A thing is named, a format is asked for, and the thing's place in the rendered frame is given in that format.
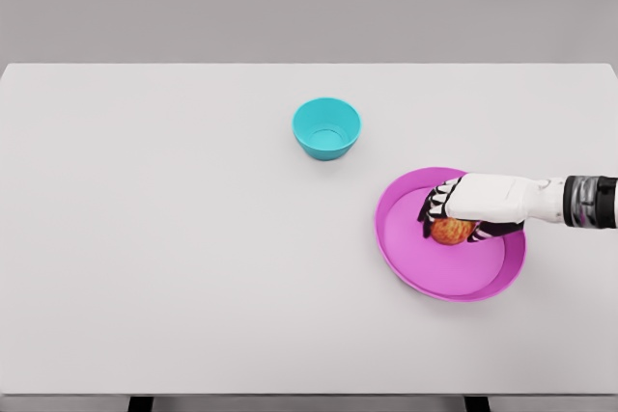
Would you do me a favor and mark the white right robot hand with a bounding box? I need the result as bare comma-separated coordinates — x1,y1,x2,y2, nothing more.
416,173,531,244

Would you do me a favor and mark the red yellow apple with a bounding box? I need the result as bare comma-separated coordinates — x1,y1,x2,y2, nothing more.
430,217,476,247

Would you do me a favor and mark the pink plate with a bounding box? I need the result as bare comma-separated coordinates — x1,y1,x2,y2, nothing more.
374,167,526,303

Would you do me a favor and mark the blue bowl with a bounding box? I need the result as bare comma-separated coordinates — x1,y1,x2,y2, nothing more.
292,96,363,161

